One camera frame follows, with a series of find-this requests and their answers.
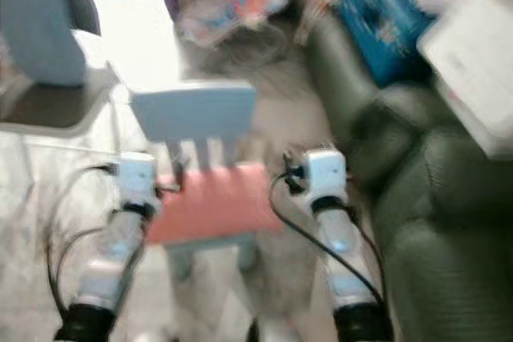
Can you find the dark green leather sofa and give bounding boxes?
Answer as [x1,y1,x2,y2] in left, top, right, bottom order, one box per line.
[305,6,513,342]

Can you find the blue-grey kids chair pink seat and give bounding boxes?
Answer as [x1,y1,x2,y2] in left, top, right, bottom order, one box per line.
[131,80,286,280]

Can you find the grey robot right leg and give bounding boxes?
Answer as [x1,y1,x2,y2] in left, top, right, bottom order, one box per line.
[247,320,297,342]

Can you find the colourful baby bouncer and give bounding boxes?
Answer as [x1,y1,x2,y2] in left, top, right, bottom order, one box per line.
[178,0,293,69]

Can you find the blue printed bag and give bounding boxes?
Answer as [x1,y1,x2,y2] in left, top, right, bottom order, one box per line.
[337,0,438,87]

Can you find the blue-grey seat with dark base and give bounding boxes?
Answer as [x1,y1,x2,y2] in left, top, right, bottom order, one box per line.
[0,0,121,131]

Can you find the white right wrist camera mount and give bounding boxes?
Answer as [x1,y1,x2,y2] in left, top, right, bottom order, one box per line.
[303,147,348,203]

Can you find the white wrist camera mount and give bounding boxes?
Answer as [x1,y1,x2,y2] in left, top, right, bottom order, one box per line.
[116,152,160,207]
[303,147,348,203]

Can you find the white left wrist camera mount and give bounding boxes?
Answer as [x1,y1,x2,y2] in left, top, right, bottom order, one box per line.
[116,152,160,207]

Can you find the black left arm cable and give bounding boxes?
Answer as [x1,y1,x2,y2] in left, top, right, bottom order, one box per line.
[46,164,121,323]

